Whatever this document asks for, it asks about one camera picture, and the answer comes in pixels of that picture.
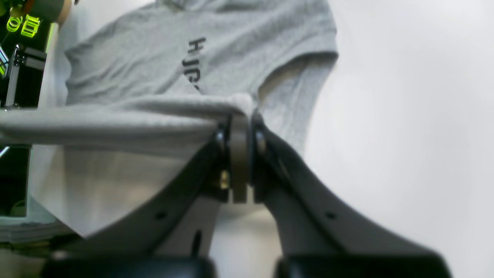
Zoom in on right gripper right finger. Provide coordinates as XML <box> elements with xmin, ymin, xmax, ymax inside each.
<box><xmin>253</xmin><ymin>124</ymin><xmax>452</xmax><ymax>278</ymax></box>

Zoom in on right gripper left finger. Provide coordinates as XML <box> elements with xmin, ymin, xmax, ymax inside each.
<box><xmin>42</xmin><ymin>115</ymin><xmax>249</xmax><ymax>278</ymax></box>

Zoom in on grey T-shirt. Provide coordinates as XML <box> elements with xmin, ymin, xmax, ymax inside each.
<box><xmin>1</xmin><ymin>0</ymin><xmax>338</xmax><ymax>236</ymax></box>

